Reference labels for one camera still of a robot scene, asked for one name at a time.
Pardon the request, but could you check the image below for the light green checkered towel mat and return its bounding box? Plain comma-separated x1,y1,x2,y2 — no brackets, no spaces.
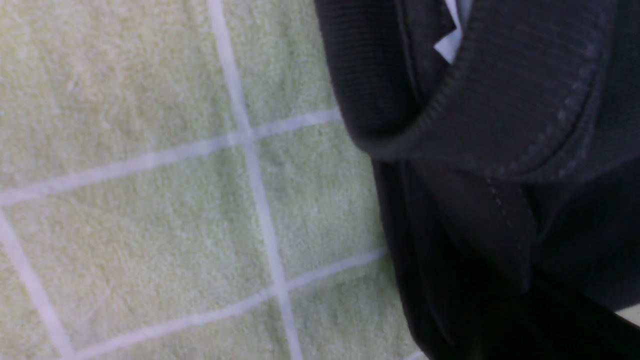
0,0,640,360

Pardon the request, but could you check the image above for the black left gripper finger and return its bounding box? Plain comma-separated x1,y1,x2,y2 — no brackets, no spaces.
445,269,640,360

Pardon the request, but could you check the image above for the dark gray long-sleeve shirt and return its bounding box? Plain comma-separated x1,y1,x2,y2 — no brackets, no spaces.
314,0,639,360

